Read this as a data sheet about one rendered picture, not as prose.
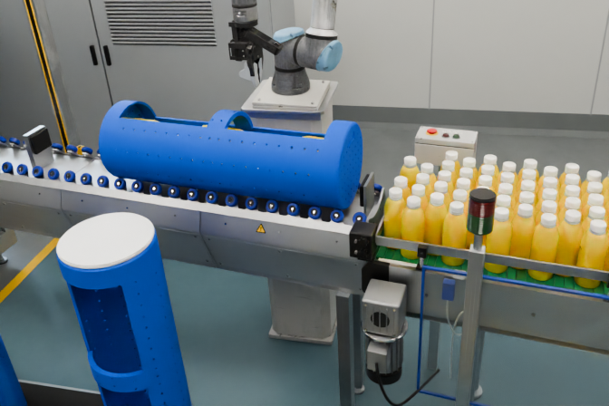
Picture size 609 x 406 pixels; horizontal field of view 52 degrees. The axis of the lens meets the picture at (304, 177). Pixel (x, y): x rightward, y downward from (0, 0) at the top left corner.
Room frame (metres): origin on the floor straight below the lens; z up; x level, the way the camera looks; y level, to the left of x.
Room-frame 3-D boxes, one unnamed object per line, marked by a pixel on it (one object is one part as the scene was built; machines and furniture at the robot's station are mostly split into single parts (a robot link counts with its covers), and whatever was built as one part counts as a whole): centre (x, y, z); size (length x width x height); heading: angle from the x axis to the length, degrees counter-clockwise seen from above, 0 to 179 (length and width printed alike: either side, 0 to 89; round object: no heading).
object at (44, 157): (2.24, 1.04, 1.00); 0.10 x 0.04 x 0.15; 158
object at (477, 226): (1.26, -0.42, 1.18); 0.06 x 0.06 x 0.05
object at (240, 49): (1.87, 0.15, 1.49); 0.09 x 0.08 x 0.12; 68
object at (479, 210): (1.26, -0.42, 1.23); 0.06 x 0.06 x 0.04
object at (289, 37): (2.26, 0.02, 1.34); 0.13 x 0.12 x 0.14; 53
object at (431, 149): (1.93, -0.50, 1.05); 0.20 x 0.10 x 0.10; 68
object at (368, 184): (1.74, -0.20, 0.99); 0.10 x 0.02 x 0.12; 158
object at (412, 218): (1.53, -0.31, 0.99); 0.07 x 0.07 x 0.18
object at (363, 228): (1.54, -0.17, 0.95); 0.10 x 0.07 x 0.10; 158
